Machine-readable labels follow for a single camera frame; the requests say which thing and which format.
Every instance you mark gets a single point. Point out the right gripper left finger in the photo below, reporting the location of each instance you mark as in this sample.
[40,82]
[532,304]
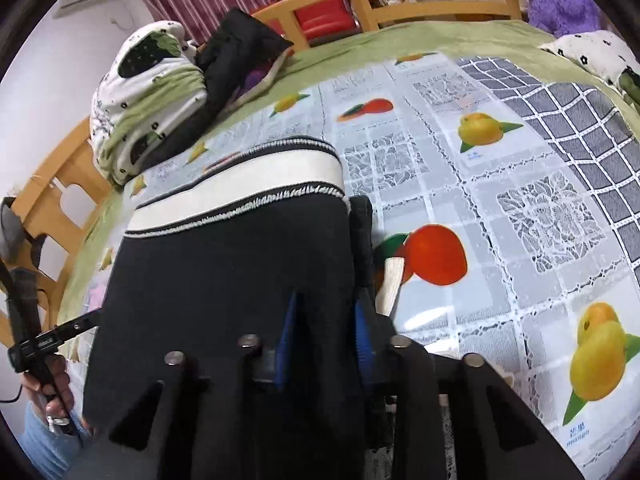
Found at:
[186,388]

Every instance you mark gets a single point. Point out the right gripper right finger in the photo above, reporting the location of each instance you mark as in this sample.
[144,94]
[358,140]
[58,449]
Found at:
[433,417]

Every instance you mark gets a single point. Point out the black pants with white stripe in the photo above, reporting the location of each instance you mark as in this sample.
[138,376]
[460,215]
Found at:
[259,223]

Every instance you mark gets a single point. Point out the person's left hand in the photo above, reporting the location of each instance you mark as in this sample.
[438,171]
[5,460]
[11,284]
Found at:
[50,400]

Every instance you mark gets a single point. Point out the fruit print plastic mat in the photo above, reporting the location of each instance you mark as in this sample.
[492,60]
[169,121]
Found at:
[577,368]

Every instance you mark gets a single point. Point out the folded white green quilt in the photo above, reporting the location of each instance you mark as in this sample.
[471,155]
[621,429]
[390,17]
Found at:
[151,88]

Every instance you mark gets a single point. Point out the green plush bed blanket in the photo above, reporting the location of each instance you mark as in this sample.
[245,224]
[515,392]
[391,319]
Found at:
[400,40]

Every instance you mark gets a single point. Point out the black jacket on bed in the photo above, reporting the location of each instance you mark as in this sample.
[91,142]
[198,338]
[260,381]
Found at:
[239,45]

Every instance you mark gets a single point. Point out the white flower print pillow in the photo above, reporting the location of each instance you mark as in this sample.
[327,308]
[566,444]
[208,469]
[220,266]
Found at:
[601,53]

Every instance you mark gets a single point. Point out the red chair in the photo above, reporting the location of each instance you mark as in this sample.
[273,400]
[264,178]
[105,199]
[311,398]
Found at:
[324,20]

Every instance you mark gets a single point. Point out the purple plush toy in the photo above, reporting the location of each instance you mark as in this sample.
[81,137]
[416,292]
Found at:
[564,17]

